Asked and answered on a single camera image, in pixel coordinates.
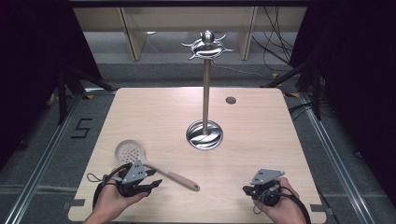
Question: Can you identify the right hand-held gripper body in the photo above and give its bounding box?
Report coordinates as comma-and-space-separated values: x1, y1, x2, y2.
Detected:
248, 168, 286, 207

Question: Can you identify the aluminium floor rail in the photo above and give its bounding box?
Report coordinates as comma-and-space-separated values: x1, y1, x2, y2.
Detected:
4, 89, 117, 224
298, 92, 375, 224

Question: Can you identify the white floor cable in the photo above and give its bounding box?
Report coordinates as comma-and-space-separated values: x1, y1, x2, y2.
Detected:
145, 33, 273, 80

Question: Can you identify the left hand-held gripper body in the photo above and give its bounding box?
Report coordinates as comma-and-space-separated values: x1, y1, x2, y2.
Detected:
117, 159, 150, 199

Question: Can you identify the bundle of black cables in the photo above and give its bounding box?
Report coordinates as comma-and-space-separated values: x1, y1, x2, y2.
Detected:
251, 7, 295, 73

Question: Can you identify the steel utensil rack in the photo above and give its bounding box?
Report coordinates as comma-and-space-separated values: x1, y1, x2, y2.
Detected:
180, 29, 235, 151

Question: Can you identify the person's left hand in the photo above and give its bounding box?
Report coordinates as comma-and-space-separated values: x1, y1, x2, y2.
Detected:
89, 178, 150, 224

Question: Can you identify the grey gripper cord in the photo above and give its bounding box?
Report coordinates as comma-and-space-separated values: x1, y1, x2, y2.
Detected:
252, 184, 281, 216
86, 173, 123, 185

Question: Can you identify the light wooden shelf unit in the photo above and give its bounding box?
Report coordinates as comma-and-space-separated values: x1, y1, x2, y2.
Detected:
72, 7, 308, 62

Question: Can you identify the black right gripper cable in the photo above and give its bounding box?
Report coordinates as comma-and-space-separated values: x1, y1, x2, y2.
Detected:
273, 189, 313, 224

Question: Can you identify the black tripod stand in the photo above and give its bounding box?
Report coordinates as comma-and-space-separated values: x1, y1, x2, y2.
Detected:
261, 58, 323, 121
55, 64, 117, 126

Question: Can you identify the person's right hand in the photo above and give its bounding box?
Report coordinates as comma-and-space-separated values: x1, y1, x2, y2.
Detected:
252, 176, 308, 224

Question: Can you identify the beige slotted spoon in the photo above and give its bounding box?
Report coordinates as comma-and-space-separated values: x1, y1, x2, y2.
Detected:
114, 139, 201, 192

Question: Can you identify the grey right gripper cord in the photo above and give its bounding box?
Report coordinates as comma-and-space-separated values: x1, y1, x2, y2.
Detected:
252, 184, 281, 216

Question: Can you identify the grey left gripper cord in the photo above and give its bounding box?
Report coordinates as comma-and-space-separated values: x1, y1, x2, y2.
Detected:
86, 173, 123, 185

